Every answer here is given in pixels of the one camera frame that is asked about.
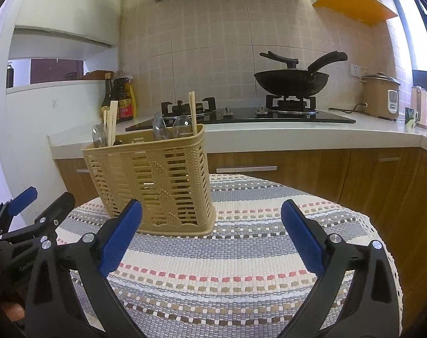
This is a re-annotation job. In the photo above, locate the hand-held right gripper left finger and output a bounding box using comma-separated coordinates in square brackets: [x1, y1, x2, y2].
[25, 199, 147, 338]

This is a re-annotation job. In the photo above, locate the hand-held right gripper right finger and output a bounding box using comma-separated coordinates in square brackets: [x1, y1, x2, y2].
[280, 199, 401, 338]

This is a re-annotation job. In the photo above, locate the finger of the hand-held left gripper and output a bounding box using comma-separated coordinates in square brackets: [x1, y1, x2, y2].
[0, 193, 76, 251]
[0, 186, 38, 236]

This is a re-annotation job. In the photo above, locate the beige plastic utensil basket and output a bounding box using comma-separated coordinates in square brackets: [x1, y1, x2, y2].
[81, 124, 216, 236]

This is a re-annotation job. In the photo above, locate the person's left hand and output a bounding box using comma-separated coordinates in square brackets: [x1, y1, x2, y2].
[2, 301, 27, 323]

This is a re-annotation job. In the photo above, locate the striped woven table mat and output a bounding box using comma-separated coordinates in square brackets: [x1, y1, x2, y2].
[55, 173, 405, 338]

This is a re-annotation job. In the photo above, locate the dark sauce bottle yellow label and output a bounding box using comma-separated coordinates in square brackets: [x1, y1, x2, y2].
[101, 73, 116, 120]

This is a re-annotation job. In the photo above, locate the dark sauce bottle red label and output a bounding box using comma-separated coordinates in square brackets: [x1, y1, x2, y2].
[112, 71, 135, 122]

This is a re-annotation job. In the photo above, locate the black glass gas stove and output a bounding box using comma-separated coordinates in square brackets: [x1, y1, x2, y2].
[125, 97, 357, 132]

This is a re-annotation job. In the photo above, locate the brown wicker basket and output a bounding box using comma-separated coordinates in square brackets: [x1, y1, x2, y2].
[85, 70, 115, 81]

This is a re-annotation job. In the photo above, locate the black wok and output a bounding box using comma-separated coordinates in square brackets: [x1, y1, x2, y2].
[253, 51, 348, 96]

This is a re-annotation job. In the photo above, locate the green patterned mug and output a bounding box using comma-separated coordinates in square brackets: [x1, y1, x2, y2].
[404, 107, 419, 128]

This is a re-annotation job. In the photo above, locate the beige rice cooker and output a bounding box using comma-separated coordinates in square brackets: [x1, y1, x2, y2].
[361, 73, 401, 121]

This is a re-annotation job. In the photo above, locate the white plastic jug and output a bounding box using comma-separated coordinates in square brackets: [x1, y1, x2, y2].
[411, 85, 427, 128]

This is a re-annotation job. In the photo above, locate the white overhead cabinet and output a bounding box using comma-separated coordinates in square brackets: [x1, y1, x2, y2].
[13, 0, 124, 48]

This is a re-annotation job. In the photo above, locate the dark framed window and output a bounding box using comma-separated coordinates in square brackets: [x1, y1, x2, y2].
[382, 0, 427, 96]

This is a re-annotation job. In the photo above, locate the black power cord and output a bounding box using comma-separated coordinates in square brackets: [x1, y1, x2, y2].
[328, 102, 369, 114]

